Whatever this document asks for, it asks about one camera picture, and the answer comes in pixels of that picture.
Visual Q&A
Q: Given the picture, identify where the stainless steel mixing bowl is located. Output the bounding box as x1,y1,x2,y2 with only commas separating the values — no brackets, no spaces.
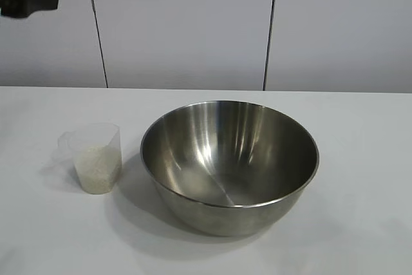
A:
139,100,321,237

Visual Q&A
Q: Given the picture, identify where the white uncooked rice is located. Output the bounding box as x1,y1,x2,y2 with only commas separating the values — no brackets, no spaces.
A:
73,146,122,194

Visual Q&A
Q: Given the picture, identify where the translucent plastic measuring cup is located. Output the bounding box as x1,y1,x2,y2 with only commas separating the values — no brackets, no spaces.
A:
57,122,123,195

